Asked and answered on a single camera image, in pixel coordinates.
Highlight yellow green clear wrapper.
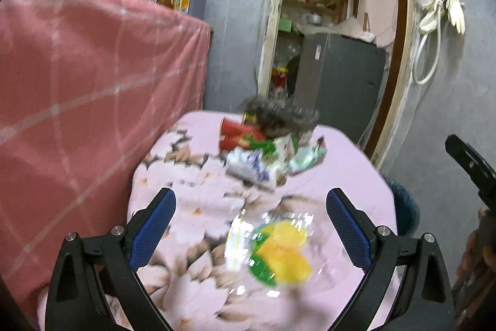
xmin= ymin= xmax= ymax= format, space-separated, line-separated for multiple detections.
xmin=224 ymin=212 xmax=314 ymax=291

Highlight blue white wrapper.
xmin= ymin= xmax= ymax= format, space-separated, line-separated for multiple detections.
xmin=226 ymin=148 xmax=286 ymax=191

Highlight red snack wrapper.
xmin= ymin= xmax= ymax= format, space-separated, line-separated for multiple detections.
xmin=219 ymin=119 xmax=266 ymax=152

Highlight mint green wrapper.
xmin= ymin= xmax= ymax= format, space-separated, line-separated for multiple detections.
xmin=287 ymin=136 xmax=327 ymax=176

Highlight green white snack bag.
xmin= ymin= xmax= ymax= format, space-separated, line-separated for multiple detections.
xmin=250 ymin=134 xmax=299 ymax=164

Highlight black plastic bag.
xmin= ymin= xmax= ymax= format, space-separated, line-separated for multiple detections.
xmin=239 ymin=96 xmax=320 ymax=139

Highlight blue lined trash bin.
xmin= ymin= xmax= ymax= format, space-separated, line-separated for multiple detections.
xmin=383 ymin=177 xmax=420 ymax=237

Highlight person's right hand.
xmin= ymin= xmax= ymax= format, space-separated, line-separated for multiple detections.
xmin=457 ymin=229 xmax=496 ymax=279

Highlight pink floral table cloth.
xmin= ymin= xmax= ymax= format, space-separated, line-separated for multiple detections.
xmin=127 ymin=111 xmax=397 ymax=330

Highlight grey washing machine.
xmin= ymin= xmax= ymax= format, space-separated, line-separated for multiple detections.
xmin=293 ymin=34 xmax=387 ymax=143

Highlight white rubber glove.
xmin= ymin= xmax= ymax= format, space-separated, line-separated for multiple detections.
xmin=419 ymin=0 xmax=466 ymax=34

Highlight red plaid cloth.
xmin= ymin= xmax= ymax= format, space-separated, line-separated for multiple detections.
xmin=1 ymin=0 xmax=211 ymax=319

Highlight green box on shelf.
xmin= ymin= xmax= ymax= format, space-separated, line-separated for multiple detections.
xmin=278 ymin=18 xmax=293 ymax=33

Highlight wooden door frame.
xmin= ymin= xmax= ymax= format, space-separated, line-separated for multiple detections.
xmin=256 ymin=0 xmax=415 ymax=167

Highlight white hose loop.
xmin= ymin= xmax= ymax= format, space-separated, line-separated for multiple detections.
xmin=412 ymin=4 xmax=443 ymax=86

